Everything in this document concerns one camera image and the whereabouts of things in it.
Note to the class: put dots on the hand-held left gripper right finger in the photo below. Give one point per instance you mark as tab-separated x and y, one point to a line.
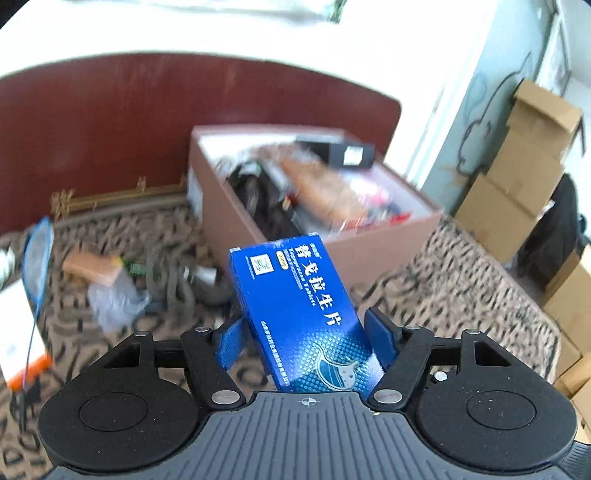
381	337

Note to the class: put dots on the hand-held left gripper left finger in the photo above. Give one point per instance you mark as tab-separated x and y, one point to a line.
230	344

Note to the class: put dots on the blue medicine box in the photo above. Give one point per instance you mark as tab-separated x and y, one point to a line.
300	314

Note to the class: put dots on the brown cardboard shoe box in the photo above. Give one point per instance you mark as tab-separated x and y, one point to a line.
383	249

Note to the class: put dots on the insole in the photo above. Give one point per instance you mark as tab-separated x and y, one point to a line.
318	189

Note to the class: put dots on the black box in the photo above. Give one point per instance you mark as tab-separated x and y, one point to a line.
332	150

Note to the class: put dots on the letter printed blanket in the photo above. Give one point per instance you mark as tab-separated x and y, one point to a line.
461	286

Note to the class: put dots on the brown pad in clear plastic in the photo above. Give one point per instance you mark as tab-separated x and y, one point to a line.
97	270

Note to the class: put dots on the plain cardboard box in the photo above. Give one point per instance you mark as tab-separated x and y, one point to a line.
526	177
498	221
577	369
570	300
547	115

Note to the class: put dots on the blue rimmed round lid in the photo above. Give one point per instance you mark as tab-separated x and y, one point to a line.
37	267

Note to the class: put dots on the dark bag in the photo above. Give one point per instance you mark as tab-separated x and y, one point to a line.
558	221

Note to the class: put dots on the white and orange box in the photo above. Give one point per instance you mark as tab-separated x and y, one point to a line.
14	332

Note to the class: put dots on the dark red wooden headboard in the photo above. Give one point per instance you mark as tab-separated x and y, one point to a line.
115	129

